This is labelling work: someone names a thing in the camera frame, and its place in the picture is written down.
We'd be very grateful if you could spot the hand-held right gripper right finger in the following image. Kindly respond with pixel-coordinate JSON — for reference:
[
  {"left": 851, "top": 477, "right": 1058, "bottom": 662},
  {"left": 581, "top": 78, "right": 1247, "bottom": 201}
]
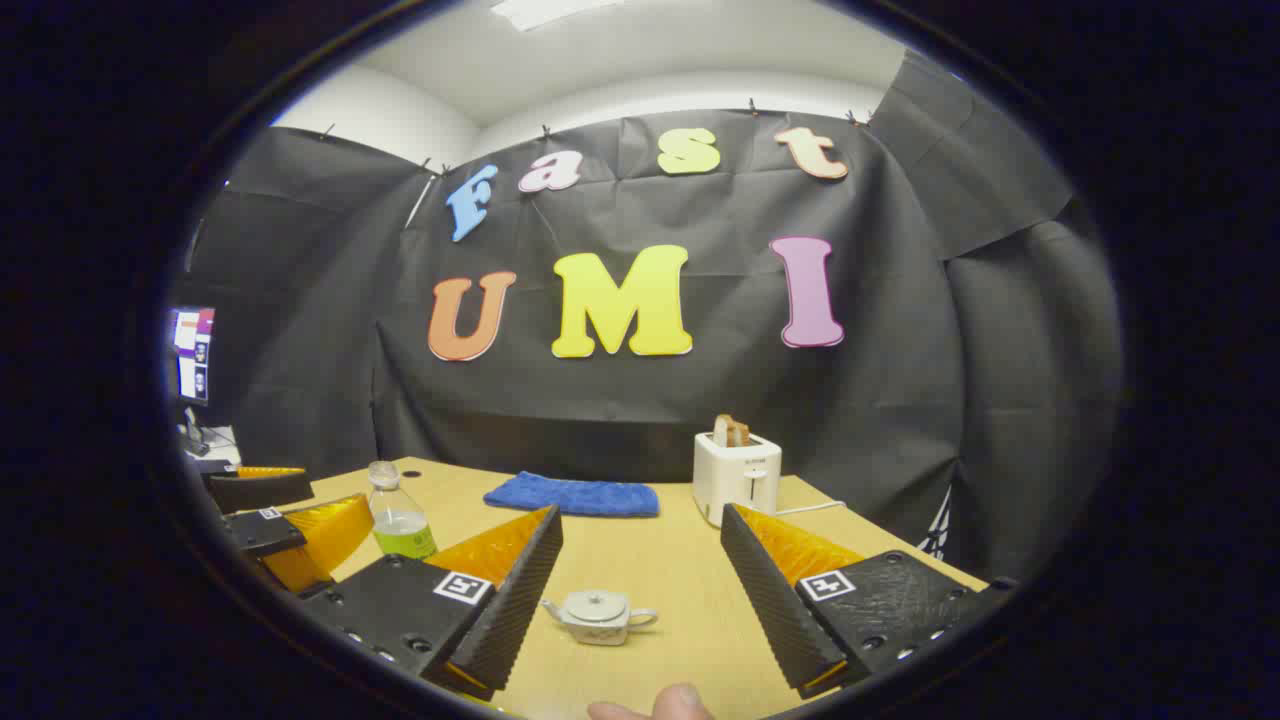
[{"left": 720, "top": 503, "right": 1019, "bottom": 700}]

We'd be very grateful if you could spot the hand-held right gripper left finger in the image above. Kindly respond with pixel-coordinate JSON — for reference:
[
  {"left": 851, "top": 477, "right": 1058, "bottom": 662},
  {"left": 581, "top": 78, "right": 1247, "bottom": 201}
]
[{"left": 298, "top": 505, "right": 565, "bottom": 702}]

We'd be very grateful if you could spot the white ceramic teacup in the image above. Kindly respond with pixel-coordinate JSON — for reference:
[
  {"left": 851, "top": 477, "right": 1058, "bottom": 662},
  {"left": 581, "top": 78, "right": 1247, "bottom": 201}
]
[{"left": 542, "top": 589, "right": 661, "bottom": 647}]

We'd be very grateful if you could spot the green label water bottle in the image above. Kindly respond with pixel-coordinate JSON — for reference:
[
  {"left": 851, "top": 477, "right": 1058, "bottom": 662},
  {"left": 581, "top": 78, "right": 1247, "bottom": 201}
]
[{"left": 366, "top": 460, "right": 439, "bottom": 561}]

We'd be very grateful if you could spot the white side desk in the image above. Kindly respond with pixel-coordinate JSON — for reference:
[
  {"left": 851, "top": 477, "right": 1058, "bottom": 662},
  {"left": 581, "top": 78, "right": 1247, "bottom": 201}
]
[{"left": 180, "top": 425, "right": 242, "bottom": 471}]

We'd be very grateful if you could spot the blue towel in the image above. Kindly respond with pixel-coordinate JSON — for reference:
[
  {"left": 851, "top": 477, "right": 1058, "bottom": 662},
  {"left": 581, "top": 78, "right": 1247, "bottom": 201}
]
[{"left": 483, "top": 470, "right": 661, "bottom": 519}]

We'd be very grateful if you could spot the white toaster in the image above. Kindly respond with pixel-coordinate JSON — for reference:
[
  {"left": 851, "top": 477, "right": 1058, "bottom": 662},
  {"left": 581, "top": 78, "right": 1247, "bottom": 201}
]
[{"left": 692, "top": 432, "right": 783, "bottom": 529}]

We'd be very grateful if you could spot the computer monitor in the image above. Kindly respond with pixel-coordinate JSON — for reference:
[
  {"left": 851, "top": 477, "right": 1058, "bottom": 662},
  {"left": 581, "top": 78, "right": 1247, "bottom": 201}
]
[{"left": 167, "top": 306, "right": 217, "bottom": 406}]

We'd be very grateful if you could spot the black backdrop cloth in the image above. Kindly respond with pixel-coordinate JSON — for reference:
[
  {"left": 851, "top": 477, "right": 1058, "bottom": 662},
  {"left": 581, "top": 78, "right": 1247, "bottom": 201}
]
[{"left": 165, "top": 48, "right": 1123, "bottom": 591}]

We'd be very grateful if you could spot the ceiling light panel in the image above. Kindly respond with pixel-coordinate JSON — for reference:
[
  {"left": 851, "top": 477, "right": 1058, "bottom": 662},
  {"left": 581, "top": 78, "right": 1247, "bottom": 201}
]
[{"left": 490, "top": 0, "right": 626, "bottom": 32}]

